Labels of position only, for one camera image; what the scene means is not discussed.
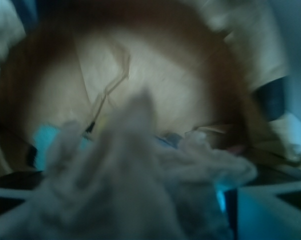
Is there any brown paper bag bin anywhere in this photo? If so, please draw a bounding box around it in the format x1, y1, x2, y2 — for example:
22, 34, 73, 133
0, 0, 301, 166

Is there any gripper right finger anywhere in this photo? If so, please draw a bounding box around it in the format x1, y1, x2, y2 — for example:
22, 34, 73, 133
225, 181, 301, 240

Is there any white paper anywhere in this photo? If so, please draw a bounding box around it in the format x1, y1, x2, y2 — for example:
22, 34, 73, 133
18, 91, 257, 240

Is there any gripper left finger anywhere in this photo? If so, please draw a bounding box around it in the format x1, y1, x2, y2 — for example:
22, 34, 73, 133
0, 171, 44, 217

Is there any teal microfibre cloth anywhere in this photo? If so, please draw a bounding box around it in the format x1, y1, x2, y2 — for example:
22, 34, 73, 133
33, 121, 92, 175

